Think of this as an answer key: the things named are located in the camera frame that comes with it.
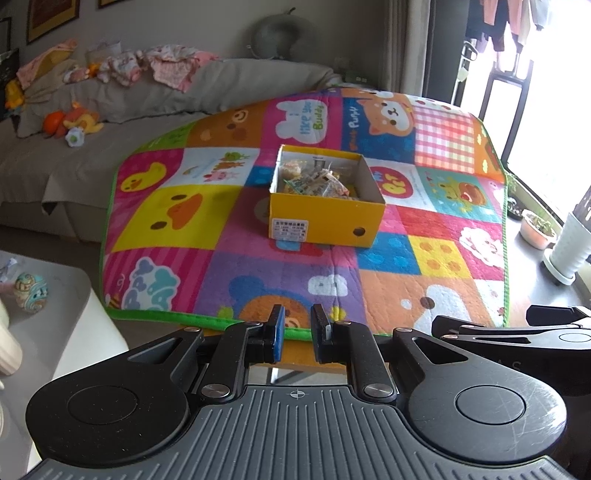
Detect white rack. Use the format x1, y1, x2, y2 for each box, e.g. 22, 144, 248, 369
450, 39, 479, 108

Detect pink cloth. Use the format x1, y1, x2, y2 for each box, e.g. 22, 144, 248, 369
16, 39, 79, 89

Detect painted egg ornament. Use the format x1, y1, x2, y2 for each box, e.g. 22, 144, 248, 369
13, 271, 50, 315

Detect grey neck pillow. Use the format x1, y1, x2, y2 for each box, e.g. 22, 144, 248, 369
251, 13, 320, 62

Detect white ribbed pot on wheels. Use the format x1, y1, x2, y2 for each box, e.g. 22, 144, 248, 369
542, 185, 591, 285

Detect yellow plush toy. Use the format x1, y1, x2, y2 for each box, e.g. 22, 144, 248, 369
4, 78, 25, 110

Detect hanging clothes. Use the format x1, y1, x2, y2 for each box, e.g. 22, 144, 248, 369
465, 0, 560, 52

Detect cream ribbed vase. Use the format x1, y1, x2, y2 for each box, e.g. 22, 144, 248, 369
0, 299, 24, 378

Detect grey sofa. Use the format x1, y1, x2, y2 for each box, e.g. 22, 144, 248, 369
0, 59, 345, 243

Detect pink clothes pile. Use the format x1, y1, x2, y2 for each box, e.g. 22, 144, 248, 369
140, 43, 223, 92

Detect floral baby clothes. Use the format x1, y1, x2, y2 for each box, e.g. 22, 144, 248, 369
96, 50, 145, 87

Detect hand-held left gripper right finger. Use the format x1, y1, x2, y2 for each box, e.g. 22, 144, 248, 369
310, 303, 468, 404

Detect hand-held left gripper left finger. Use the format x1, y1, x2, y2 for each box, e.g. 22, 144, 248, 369
124, 305, 286, 405

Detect colourful cartoon play mat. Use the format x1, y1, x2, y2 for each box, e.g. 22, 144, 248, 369
100, 88, 514, 336

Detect large picture frame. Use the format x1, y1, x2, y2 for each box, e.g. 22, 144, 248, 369
25, 0, 82, 45

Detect yellow cardboard box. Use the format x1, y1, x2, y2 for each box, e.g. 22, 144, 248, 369
269, 144, 387, 248

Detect beige cloth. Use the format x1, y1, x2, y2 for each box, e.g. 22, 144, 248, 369
17, 60, 80, 138

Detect white coffee table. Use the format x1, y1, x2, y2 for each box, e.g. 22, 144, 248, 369
0, 250, 131, 480

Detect beige curtain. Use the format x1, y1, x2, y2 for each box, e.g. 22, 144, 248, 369
382, 0, 438, 99

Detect orange plush toy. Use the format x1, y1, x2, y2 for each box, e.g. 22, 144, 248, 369
43, 103, 105, 140

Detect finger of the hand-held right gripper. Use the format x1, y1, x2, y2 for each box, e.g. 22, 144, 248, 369
526, 304, 591, 324
431, 315, 591, 345

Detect black metal frame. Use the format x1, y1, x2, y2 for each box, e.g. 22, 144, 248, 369
479, 59, 537, 163

